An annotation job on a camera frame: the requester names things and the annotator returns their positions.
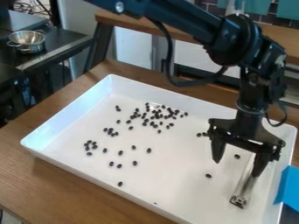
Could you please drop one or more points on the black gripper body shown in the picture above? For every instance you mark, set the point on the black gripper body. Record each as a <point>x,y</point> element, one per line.
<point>246,128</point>

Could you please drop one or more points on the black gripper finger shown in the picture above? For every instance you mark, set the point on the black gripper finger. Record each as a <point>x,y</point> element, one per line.
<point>218,148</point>
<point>261,163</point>

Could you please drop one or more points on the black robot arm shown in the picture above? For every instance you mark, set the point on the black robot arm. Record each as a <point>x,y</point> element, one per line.
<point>194,20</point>

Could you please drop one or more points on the pile of black bits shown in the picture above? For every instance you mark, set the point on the pile of black bits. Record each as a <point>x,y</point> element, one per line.
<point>155,114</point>

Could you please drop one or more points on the silver metal bar tool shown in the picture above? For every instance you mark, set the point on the silver metal bar tool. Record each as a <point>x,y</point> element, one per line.
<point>244,186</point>

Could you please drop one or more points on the blue block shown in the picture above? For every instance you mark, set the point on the blue block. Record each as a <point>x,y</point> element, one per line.
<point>290,186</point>

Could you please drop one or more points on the white tray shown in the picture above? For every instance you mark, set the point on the white tray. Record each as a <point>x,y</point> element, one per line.
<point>167,163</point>

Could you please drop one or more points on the wooden table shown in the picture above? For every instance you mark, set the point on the wooden table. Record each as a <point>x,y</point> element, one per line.
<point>136,23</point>

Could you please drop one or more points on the black table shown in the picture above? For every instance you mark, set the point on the black table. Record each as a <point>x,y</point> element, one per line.
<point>58,43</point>

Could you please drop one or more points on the silver pot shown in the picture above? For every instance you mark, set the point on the silver pot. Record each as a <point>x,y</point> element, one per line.
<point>27,39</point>

